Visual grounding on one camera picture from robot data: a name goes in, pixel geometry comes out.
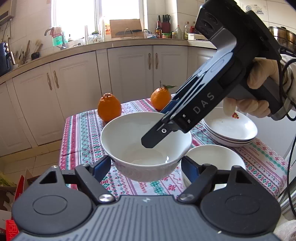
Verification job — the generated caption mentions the white bowl pink flowers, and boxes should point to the white bowl pink flowers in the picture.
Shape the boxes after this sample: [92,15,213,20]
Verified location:
[182,145,246,188]

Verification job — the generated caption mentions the white plate with fruit print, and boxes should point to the white plate with fruit print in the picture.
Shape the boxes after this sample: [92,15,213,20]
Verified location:
[202,107,258,147]

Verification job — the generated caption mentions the white kitchen cabinets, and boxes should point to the white kitchen cabinets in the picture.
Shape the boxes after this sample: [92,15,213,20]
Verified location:
[1,45,215,156]

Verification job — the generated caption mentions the chrome kitchen faucet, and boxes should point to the chrome kitchen faucet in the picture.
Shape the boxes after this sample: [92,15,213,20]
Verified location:
[44,27,66,50]

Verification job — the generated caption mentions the gloved right hand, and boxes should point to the gloved right hand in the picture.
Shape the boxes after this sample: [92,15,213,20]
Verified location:
[223,57,282,118]

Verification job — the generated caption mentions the round orange with stem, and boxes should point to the round orange with stem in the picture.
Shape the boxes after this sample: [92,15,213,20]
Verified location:
[151,81,176,111]

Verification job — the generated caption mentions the patterned handmade tablecloth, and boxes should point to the patterned handmade tablecloth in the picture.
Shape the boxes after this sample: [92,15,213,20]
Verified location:
[59,109,287,198]

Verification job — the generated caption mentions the steel cooking pot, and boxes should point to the steel cooking pot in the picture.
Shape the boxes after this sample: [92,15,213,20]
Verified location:
[268,26,296,55]

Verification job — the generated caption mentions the pointed top orange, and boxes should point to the pointed top orange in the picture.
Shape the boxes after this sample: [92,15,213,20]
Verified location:
[97,93,122,123]

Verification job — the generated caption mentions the dark soy sauce bottle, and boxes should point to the dark soy sauce bottle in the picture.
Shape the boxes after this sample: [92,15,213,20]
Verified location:
[156,21,162,38]

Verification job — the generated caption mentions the knife block with knives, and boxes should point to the knife block with knives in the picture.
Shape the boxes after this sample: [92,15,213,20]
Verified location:
[158,15,171,34]

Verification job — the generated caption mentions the brown cardboard box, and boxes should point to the brown cardboard box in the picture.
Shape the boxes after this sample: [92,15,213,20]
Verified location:
[1,169,39,222]

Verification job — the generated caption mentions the wooden cutting board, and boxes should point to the wooden cutting board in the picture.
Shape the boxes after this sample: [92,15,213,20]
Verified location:
[110,19,144,39]

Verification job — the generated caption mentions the red cardboard box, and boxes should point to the red cardboard box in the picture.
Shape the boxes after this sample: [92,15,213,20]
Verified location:
[6,175,25,241]

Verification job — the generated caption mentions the utensil holder with utensils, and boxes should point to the utensil holder with utensils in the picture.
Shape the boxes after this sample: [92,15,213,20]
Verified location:
[14,39,43,65]

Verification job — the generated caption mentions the black air fryer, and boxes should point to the black air fryer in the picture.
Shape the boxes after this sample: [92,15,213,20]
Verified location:
[0,42,15,76]

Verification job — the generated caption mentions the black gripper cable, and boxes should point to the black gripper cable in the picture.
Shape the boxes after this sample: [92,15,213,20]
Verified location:
[278,47,296,218]

